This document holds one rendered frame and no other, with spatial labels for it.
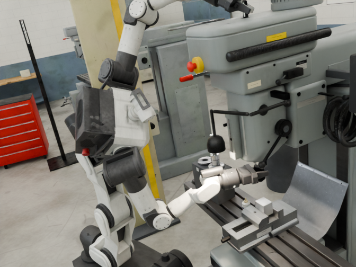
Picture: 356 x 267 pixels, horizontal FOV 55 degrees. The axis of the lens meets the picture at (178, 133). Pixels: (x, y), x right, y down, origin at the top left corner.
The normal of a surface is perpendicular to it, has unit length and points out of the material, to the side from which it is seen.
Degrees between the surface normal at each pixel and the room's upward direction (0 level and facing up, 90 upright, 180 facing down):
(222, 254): 0
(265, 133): 90
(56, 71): 90
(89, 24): 90
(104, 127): 57
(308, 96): 90
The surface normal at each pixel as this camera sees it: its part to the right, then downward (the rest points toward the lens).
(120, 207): 0.68, -0.02
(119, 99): 0.52, -0.38
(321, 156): -0.89, 0.29
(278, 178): -0.51, 0.44
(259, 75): 0.43, 0.26
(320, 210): -0.74, -0.44
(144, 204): 0.27, 0.42
